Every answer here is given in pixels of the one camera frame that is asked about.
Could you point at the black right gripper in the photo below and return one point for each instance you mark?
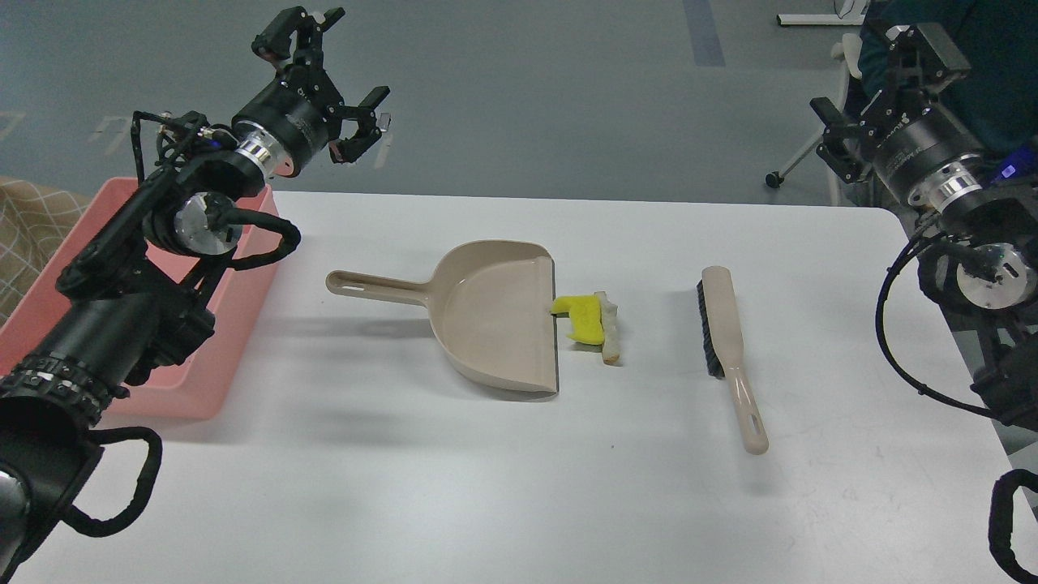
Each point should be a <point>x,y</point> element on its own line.
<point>916,147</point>

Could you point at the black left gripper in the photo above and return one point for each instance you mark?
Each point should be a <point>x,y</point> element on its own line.
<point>301,108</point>

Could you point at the beige hand brush black bristles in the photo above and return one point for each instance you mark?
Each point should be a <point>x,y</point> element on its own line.
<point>724,353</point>

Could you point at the beige plastic dustpan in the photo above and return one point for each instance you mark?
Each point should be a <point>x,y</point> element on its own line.
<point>488,303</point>

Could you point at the yellow green sponge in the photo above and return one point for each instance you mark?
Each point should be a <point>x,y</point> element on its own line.
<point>585,315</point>

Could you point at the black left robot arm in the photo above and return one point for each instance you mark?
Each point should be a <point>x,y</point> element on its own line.
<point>140,288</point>

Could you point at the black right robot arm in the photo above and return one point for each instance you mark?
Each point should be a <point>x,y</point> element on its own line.
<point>976,241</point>

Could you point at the pink plastic bin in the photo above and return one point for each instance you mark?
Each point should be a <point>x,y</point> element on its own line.
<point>194,390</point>

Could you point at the white office chair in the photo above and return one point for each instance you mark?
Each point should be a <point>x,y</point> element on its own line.
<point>852,99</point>

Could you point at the white desk leg base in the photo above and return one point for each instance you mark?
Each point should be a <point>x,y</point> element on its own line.
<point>820,20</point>

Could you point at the beige patterned cloth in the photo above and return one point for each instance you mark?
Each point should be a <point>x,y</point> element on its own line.
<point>35,220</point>

